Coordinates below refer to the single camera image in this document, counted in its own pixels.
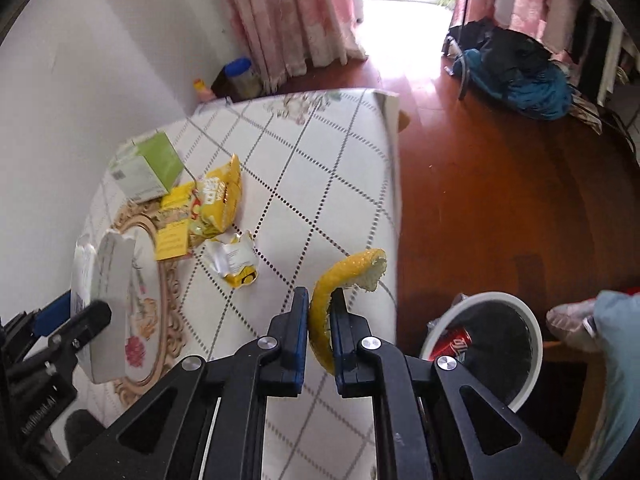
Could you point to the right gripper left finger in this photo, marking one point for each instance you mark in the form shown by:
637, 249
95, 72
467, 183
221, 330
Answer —
205, 419

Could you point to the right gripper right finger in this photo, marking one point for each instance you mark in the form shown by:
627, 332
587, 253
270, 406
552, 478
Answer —
432, 421

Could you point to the yellow white wrapper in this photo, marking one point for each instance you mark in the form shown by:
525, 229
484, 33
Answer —
236, 262

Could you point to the yellow box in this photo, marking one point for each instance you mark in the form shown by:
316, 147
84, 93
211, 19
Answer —
174, 223

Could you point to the green white carton box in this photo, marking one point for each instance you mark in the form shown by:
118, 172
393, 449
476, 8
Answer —
146, 167

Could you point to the yellow snack bag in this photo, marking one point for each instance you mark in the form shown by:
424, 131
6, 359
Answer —
216, 200

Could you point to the white trash bin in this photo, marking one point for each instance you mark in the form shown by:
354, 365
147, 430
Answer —
506, 352

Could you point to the light blue clothed person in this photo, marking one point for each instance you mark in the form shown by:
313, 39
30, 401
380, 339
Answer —
603, 333

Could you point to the white patterned bed cover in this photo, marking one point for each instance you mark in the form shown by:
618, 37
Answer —
320, 182

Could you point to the orange cap bottle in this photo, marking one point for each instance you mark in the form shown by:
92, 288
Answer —
204, 93

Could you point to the blue lid plastic jar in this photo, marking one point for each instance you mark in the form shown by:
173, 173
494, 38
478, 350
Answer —
244, 80

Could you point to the blue black clothes pile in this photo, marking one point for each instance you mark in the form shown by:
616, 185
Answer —
512, 68

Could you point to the black metal rack pole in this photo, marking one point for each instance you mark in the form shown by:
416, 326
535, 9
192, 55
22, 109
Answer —
464, 80

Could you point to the pink floral curtain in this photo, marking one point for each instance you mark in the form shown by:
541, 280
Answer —
283, 38

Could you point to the clothes rack with garments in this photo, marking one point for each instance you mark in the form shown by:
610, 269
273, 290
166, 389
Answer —
595, 42

